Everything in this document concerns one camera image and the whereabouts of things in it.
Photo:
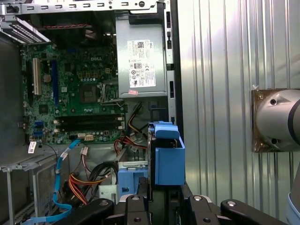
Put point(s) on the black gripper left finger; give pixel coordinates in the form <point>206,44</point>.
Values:
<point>137,211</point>

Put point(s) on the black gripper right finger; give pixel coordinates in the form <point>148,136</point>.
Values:
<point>201,211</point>

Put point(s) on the hard disk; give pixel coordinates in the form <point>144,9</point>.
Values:
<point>170,166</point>

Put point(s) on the grey metal disk bay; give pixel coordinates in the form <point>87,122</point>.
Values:
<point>18,167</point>

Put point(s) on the grey metal drive cage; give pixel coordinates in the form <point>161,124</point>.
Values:
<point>133,164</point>

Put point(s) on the black RAM slot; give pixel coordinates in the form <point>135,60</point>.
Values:
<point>89,120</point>
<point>89,128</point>

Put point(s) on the metal socket cover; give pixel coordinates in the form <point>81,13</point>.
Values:
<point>118,100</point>

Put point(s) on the white barcode sticker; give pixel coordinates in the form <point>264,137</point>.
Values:
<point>32,147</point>

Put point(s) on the CPU socket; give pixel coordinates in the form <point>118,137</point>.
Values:
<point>87,93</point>

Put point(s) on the green motherboard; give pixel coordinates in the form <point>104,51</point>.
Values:
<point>68,100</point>

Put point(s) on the black open PC case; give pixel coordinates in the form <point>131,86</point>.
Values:
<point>177,70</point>

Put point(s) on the blue expansion slot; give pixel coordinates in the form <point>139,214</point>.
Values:
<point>55,82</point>

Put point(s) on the white expansion slot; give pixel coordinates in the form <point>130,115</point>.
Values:
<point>36,77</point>

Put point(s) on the black expansion slot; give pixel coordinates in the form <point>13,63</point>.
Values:
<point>29,82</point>

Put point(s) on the grey power supply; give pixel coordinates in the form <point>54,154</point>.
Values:
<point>140,28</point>

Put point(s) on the black case fan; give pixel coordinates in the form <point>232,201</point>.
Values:
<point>65,38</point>

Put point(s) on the blue plastic drive bracket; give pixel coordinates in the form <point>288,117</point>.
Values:
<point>127,178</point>

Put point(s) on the grey card retention bracket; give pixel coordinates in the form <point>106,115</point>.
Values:
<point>23,35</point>

